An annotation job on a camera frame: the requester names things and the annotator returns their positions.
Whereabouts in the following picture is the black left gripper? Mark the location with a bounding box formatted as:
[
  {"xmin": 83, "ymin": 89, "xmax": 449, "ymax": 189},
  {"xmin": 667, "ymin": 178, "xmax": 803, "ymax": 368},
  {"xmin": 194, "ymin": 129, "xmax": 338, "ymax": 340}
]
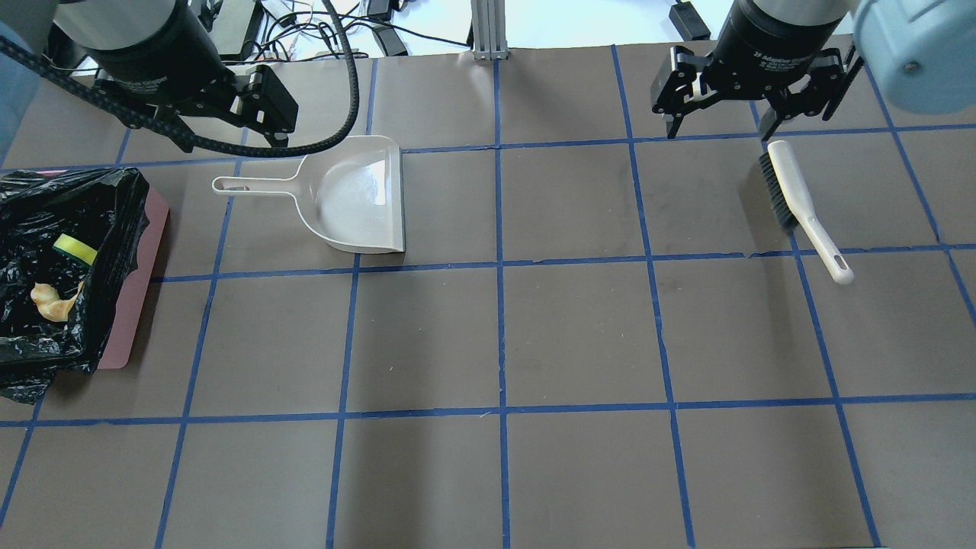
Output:
[{"xmin": 76, "ymin": 1, "xmax": 299, "ymax": 153}]

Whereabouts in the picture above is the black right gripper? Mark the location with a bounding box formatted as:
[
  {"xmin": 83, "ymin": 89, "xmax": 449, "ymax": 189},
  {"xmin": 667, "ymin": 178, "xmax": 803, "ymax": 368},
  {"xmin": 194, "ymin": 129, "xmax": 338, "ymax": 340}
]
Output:
[{"xmin": 650, "ymin": 1, "xmax": 865, "ymax": 142}]

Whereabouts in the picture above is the beige hand brush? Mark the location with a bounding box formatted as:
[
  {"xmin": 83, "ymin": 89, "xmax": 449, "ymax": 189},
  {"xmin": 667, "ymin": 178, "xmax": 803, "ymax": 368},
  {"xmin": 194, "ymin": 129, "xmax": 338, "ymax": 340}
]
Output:
[{"xmin": 759, "ymin": 140, "xmax": 855, "ymax": 285}]

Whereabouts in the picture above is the beige plastic dustpan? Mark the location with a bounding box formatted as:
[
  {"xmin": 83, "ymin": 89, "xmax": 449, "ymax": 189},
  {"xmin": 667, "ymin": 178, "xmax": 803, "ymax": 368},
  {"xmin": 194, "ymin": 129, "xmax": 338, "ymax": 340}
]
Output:
[{"xmin": 210, "ymin": 135, "xmax": 406, "ymax": 255}]

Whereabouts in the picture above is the yellow green sponge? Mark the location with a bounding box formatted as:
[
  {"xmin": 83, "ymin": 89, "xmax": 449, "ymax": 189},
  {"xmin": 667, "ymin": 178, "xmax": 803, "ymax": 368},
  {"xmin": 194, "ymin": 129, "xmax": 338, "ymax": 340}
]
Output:
[{"xmin": 53, "ymin": 233, "xmax": 98, "ymax": 265}]

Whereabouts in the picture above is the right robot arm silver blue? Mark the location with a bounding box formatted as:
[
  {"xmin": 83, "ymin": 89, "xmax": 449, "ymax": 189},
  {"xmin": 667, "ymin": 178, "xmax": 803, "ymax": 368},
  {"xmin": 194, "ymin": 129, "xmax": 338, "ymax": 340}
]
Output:
[{"xmin": 650, "ymin": 1, "xmax": 975, "ymax": 140}]

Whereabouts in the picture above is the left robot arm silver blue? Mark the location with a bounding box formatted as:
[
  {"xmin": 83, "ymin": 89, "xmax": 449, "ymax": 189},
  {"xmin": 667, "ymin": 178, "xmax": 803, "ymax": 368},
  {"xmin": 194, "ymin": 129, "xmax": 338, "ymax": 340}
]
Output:
[{"xmin": 2, "ymin": 1, "xmax": 297, "ymax": 147}]

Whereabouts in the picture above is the pink bin with black bag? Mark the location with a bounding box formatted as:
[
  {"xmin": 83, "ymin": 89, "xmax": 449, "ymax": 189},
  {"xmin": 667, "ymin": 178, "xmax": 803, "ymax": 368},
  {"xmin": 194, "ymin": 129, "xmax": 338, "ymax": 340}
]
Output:
[{"xmin": 1, "ymin": 168, "xmax": 151, "ymax": 404}]

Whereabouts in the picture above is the black power adapter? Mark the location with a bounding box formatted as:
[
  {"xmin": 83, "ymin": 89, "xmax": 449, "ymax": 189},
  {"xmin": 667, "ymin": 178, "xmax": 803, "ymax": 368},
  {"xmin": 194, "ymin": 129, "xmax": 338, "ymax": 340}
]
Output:
[{"xmin": 668, "ymin": 1, "xmax": 711, "ymax": 41}]

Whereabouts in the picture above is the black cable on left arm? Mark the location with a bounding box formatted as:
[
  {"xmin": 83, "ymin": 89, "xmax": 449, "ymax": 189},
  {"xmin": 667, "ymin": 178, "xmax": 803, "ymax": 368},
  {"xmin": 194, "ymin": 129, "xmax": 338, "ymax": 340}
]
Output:
[{"xmin": 0, "ymin": 0, "xmax": 361, "ymax": 159}]

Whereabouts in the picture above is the aluminium frame post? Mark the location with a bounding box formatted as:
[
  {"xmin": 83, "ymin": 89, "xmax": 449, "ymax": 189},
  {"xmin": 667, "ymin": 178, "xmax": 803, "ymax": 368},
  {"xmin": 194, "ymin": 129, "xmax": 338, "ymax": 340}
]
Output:
[{"xmin": 470, "ymin": 0, "xmax": 509, "ymax": 60}]

